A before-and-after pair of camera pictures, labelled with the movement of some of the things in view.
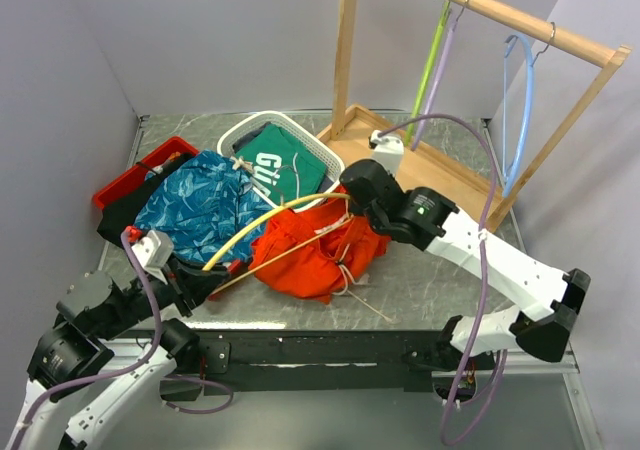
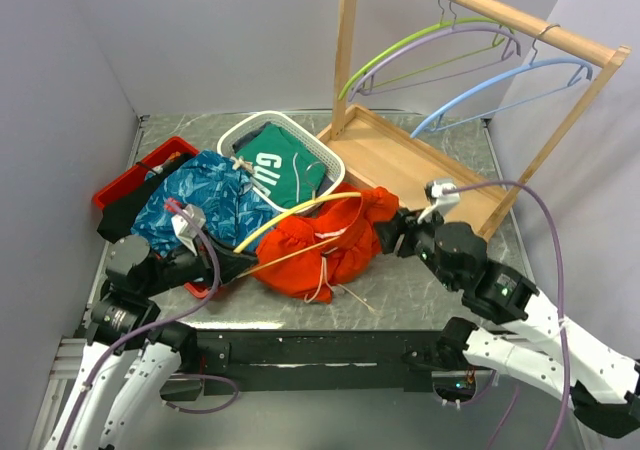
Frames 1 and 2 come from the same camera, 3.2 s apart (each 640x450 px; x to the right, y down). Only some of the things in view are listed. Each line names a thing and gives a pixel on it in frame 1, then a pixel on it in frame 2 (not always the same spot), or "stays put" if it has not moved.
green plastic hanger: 431,59 → 442,25
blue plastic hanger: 527,111 → 585,65
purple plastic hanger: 440,74 → 365,85
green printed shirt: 280,165 stays put
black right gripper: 353,207 → 405,222
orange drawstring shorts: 325,266 stays put
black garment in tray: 116,218 stays put
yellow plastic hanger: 266,218 → 303,204
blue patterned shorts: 206,206 stays put
